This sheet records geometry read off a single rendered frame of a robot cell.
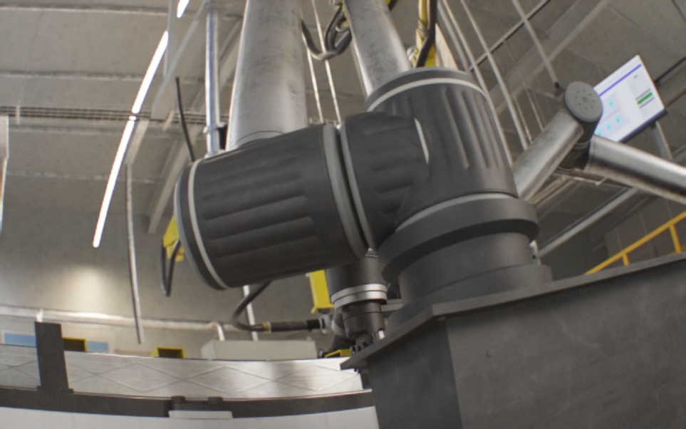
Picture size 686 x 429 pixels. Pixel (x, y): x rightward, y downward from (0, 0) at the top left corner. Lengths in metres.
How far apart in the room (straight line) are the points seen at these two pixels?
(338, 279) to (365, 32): 0.50
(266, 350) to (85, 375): 5.44
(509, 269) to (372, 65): 0.61
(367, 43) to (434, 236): 0.61
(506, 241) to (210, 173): 0.41
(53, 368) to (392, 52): 0.92
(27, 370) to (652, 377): 1.16
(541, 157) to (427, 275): 0.90
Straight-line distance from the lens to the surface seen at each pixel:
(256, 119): 0.98
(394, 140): 0.81
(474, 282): 0.72
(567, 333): 0.77
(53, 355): 1.02
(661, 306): 0.95
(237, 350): 6.41
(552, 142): 1.65
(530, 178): 1.58
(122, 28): 13.04
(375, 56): 1.23
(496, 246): 0.76
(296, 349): 6.70
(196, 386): 1.23
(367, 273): 1.18
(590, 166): 1.95
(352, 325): 1.17
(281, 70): 1.09
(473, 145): 0.81
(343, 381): 1.37
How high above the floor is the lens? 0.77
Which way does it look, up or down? 23 degrees up
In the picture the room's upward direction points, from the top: 11 degrees counter-clockwise
